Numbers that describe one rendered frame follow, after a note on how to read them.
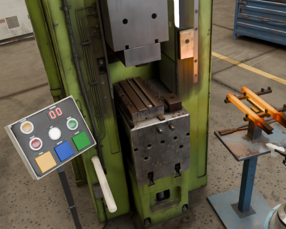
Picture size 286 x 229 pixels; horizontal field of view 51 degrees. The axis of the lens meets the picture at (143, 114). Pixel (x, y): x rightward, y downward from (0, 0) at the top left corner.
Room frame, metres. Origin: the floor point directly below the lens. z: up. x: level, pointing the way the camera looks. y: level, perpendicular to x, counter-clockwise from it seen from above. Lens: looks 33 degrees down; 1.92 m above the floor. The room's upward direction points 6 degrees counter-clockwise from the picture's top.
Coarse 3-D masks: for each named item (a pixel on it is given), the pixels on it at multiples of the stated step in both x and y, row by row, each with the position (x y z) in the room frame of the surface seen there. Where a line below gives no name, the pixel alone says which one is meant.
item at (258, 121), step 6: (228, 96) 1.56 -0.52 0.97; (234, 96) 1.55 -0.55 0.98; (234, 102) 1.50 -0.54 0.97; (240, 102) 1.48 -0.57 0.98; (240, 108) 1.43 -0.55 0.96; (246, 108) 1.41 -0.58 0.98; (252, 114) 1.34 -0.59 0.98; (252, 120) 1.32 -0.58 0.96; (258, 120) 1.28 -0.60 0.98; (264, 126) 1.22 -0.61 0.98; (270, 126) 1.22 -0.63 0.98; (270, 132) 1.19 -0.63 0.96
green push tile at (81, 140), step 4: (84, 132) 1.25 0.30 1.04; (76, 136) 1.22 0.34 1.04; (80, 136) 1.23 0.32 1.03; (84, 136) 1.24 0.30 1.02; (76, 140) 1.20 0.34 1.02; (80, 140) 1.21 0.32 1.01; (84, 140) 1.22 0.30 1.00; (88, 140) 1.23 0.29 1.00; (76, 144) 1.19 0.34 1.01; (80, 144) 1.20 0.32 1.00; (84, 144) 1.21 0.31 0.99; (88, 144) 1.22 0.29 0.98; (80, 148) 1.19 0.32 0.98
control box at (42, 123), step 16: (48, 112) 1.24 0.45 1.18; (64, 112) 1.28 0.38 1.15; (80, 112) 1.31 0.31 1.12; (16, 128) 1.13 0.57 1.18; (32, 128) 1.16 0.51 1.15; (48, 128) 1.19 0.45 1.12; (64, 128) 1.23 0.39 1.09; (80, 128) 1.26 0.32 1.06; (16, 144) 1.10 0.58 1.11; (48, 144) 1.14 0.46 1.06; (32, 160) 1.07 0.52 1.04; (64, 160) 1.12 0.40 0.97; (32, 176) 1.06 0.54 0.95
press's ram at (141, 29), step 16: (112, 0) 1.45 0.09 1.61; (128, 0) 1.48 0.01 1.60; (144, 0) 1.50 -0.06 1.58; (160, 0) 1.52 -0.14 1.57; (112, 16) 1.45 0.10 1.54; (128, 16) 1.47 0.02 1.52; (144, 16) 1.50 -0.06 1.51; (160, 16) 1.52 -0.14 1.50; (112, 32) 1.45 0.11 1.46; (128, 32) 1.47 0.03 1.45; (144, 32) 1.50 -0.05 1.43; (160, 32) 1.52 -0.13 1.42; (112, 48) 1.47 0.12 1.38; (128, 48) 1.48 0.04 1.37
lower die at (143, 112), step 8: (128, 80) 1.85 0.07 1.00; (136, 80) 1.86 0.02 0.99; (128, 88) 1.76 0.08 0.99; (144, 88) 1.73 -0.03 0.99; (120, 96) 1.68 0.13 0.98; (128, 96) 1.66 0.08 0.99; (136, 96) 1.64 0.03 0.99; (152, 96) 1.62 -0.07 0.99; (136, 104) 1.55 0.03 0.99; (144, 104) 1.53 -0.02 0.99; (160, 104) 1.52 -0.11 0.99; (128, 112) 1.52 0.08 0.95; (136, 112) 1.47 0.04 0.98; (144, 112) 1.48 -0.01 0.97; (152, 112) 1.50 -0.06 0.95; (160, 112) 1.51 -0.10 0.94; (136, 120) 1.47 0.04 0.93
